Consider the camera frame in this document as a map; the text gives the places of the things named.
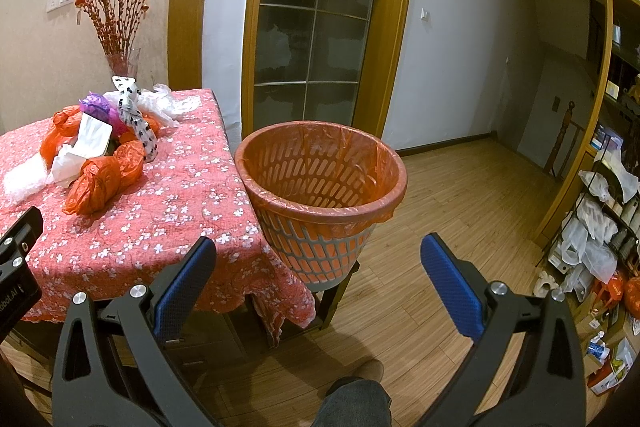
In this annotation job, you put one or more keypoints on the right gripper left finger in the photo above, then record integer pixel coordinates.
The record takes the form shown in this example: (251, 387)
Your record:
(111, 367)

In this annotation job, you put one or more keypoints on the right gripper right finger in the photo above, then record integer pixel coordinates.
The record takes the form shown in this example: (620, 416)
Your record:
(524, 367)

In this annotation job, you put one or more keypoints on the orange plastic bag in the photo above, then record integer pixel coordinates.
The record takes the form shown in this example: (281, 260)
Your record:
(64, 126)
(102, 178)

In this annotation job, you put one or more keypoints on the white paper tissue pack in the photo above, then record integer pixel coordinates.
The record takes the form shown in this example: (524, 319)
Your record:
(92, 140)

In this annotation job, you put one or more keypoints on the purple plastic bag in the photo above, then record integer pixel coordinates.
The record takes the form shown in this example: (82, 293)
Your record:
(96, 106)

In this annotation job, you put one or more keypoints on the white paw print bag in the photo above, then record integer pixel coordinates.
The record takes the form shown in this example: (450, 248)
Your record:
(129, 114)

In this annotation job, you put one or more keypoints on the long clear plastic bag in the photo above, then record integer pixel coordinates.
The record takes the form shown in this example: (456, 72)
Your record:
(26, 179)

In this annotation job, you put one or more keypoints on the cardboard boxes on floor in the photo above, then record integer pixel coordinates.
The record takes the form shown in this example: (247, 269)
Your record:
(607, 324)

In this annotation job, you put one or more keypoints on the black stool under basket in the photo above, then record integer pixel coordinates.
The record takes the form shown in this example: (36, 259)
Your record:
(251, 332)

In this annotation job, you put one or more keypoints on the brown shoe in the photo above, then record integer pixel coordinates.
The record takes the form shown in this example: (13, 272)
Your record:
(372, 370)

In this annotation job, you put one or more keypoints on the person's leg in jeans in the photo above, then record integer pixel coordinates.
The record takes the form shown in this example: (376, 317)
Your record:
(355, 401)

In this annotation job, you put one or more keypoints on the red floral tablecloth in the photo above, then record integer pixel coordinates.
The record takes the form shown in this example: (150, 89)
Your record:
(191, 189)

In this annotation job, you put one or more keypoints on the glass vase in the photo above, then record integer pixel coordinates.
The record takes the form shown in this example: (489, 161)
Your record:
(124, 64)

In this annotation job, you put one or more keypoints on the wooden shelf cabinet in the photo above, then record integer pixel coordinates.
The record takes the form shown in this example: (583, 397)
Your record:
(600, 106)

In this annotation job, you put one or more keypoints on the orange lined waste basket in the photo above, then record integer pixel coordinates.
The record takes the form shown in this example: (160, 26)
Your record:
(318, 190)

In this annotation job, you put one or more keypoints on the glass sliding door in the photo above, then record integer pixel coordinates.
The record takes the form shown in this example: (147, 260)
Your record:
(309, 56)

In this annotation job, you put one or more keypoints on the wooden stair post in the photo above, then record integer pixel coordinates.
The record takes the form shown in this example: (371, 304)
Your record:
(567, 124)

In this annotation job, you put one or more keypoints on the white light switch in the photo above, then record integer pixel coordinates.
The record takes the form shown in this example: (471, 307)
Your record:
(424, 14)

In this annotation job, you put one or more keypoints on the wooden door frame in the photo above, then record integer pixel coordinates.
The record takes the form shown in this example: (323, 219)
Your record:
(380, 64)

